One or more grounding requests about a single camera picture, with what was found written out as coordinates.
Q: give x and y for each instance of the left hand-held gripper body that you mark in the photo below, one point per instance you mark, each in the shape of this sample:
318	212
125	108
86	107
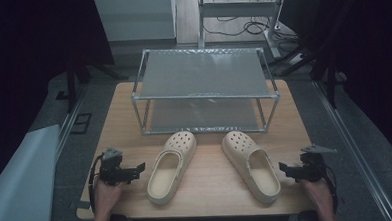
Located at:
112	170

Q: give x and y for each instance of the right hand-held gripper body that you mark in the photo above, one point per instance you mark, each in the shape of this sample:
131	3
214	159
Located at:
311	167

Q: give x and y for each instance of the beige clog shoe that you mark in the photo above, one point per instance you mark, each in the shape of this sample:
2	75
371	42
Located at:
173	165
253	164

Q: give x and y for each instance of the grey metal shoe rack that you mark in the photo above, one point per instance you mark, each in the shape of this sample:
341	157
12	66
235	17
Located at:
202	73

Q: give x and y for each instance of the person's left hand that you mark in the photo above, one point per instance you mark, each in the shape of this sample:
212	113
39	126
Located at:
106	196

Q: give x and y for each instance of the person's right hand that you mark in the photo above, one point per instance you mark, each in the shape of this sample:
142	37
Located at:
317	193

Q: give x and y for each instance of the grey tape piece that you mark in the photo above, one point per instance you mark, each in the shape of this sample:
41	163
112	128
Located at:
83	205

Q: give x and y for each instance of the black stand legs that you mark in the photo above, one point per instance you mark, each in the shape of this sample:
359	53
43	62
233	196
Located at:
71	82
329	81

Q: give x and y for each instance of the pale grey board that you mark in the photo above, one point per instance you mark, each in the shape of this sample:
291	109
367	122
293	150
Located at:
23	184

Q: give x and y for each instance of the dark curtain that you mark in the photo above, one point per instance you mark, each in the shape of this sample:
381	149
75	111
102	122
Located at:
371	49
22	64

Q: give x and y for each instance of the white cabinet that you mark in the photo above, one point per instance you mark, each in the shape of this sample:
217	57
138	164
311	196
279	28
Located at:
135	16

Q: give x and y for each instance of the aluminium floor rail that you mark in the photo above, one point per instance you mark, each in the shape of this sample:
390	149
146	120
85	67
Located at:
352	150
67	124

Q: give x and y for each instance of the black floor frame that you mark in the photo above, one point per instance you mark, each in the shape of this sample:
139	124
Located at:
81	123

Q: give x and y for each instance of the white desk frame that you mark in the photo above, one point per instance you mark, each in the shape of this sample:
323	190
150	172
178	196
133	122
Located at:
239	8

